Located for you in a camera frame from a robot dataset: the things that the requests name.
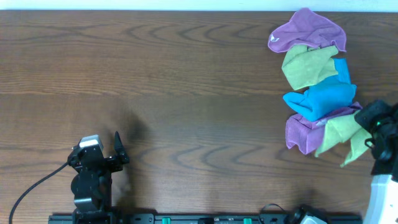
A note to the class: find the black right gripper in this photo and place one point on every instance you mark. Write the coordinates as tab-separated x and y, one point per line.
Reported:
377	107

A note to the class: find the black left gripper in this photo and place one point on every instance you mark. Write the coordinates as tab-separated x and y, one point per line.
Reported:
117	163

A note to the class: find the light green cloth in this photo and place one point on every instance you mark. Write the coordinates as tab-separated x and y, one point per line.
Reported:
341	129

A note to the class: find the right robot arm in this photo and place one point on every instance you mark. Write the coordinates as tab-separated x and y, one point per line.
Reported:
382	206

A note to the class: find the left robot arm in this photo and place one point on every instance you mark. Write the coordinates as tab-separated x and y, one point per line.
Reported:
92	184

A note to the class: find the blue crumpled cloth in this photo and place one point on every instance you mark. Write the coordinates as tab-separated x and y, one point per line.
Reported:
332	93

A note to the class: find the purple cloth at bottom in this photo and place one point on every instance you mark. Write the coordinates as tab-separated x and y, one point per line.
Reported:
308	135

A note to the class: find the purple cloth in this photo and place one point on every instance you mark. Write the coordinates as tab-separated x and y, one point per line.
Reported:
308	28
308	135

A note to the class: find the olive green crumpled cloth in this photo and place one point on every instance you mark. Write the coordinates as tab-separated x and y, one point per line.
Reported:
304	66

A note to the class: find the purple cloth at top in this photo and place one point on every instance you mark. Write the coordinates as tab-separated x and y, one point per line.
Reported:
308	28

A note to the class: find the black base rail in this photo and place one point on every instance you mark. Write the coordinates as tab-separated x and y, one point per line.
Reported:
148	218

